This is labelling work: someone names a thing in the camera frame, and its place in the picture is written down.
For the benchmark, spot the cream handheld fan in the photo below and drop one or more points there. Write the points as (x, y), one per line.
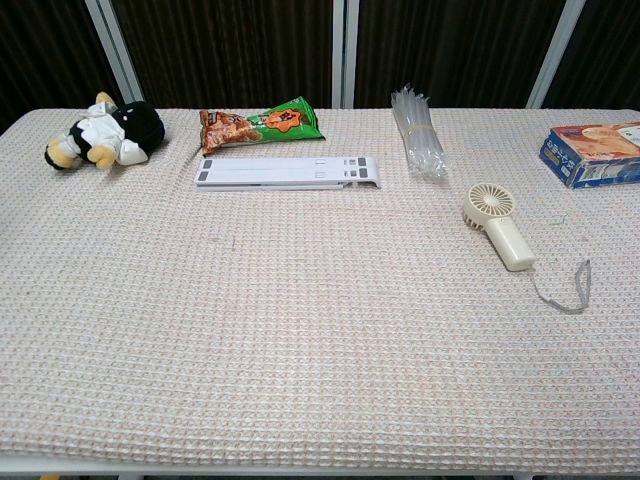
(500, 223)

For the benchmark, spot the white folding laptop stand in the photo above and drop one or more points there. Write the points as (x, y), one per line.
(280, 172)

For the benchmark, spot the pink woven tablecloth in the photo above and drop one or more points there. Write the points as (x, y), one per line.
(300, 320)

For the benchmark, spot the green and orange snack bag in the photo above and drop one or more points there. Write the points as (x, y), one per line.
(260, 126)

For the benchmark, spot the bundle of clear plastic straws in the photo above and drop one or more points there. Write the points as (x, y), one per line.
(419, 132)

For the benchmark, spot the black and white plush doll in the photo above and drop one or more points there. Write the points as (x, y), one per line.
(112, 132)

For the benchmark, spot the blue and orange cardboard box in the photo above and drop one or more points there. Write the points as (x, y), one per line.
(595, 152)

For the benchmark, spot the white metal frame post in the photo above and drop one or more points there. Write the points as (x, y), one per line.
(555, 52)
(345, 52)
(117, 47)

